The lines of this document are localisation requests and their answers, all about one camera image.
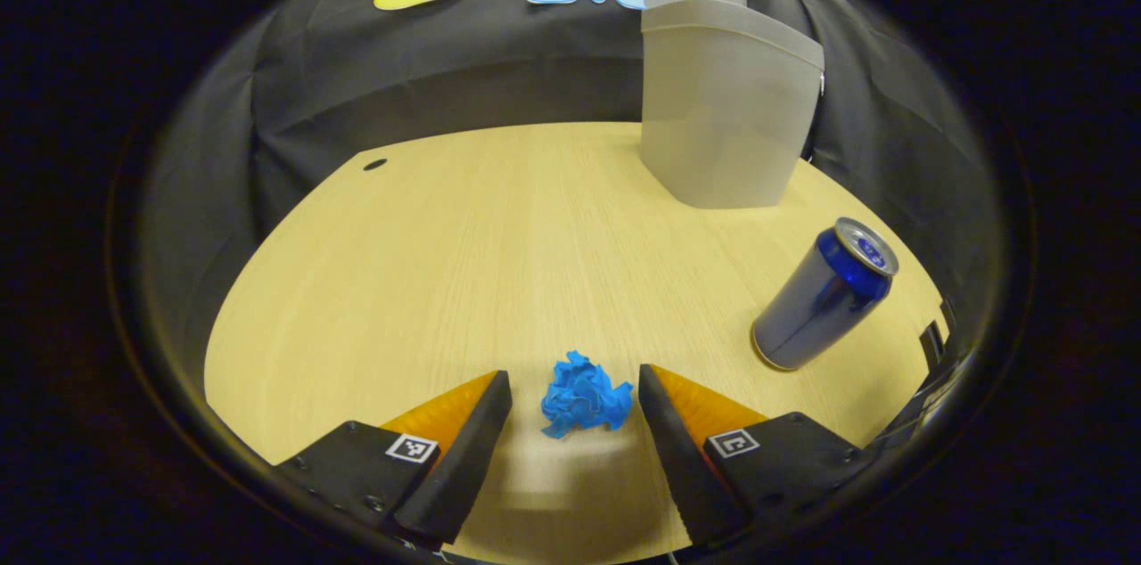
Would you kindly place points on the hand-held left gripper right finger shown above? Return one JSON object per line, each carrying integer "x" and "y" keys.
{"x": 677, "y": 458}

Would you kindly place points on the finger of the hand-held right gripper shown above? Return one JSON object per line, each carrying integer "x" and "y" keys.
{"x": 931, "y": 342}

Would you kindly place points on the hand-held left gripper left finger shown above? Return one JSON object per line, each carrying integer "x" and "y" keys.
{"x": 472, "y": 449}

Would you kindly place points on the blue paper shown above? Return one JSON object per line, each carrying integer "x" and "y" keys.
{"x": 584, "y": 396}

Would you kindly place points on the blue pop can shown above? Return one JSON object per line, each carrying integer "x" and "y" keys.
{"x": 816, "y": 302}

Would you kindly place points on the white desktop garbage bin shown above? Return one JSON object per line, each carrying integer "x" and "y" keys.
{"x": 722, "y": 119}

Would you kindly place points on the black backdrop cloth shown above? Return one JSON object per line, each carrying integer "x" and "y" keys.
{"x": 463, "y": 66}

